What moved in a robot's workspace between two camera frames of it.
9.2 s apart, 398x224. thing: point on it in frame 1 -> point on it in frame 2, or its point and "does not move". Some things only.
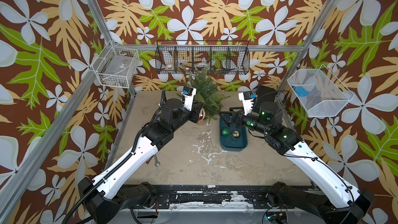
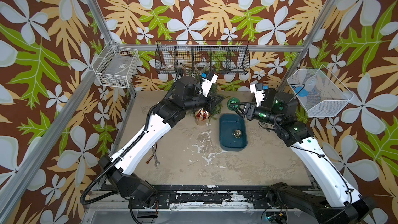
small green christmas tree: x=207 y=93 does not move
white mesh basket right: x=320 y=93 does not move
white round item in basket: x=200 y=66 does not move
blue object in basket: x=301 y=91 does not move
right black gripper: x=240 y=116 -> x=251 y=112
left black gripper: x=193 y=114 -> x=209 y=101
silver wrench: x=156 y=161 does not move
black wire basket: x=222 y=57 does not move
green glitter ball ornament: x=225 y=131 -> x=233 y=103
